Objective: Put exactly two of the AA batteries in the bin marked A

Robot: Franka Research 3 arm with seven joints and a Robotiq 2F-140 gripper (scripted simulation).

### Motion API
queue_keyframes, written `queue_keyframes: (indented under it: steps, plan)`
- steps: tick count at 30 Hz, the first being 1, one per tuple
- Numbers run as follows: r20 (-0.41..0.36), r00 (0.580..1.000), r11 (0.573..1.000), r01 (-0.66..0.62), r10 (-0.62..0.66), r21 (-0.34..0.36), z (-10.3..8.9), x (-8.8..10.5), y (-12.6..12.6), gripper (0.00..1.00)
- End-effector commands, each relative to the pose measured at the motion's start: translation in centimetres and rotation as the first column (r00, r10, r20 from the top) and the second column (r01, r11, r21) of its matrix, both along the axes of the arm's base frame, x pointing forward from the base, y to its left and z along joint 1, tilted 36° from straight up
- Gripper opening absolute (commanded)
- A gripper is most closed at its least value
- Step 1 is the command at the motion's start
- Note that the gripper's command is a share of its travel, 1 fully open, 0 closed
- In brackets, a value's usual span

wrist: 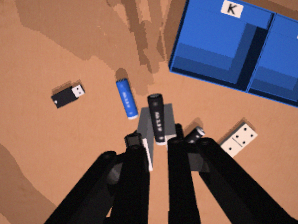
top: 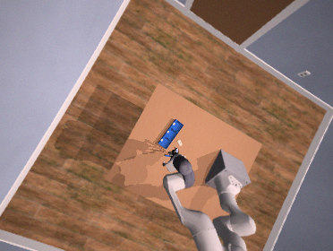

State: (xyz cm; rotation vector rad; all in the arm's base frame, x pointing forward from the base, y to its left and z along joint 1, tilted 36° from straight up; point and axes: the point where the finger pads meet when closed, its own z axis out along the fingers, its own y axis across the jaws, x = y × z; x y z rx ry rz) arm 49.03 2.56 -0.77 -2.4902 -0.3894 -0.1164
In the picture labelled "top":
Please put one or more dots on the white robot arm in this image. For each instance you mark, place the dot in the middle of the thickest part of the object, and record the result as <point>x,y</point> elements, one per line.
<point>206,235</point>

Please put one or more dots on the blue three-compartment bin rack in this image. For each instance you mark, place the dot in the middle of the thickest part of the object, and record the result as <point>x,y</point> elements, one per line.
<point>170,134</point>

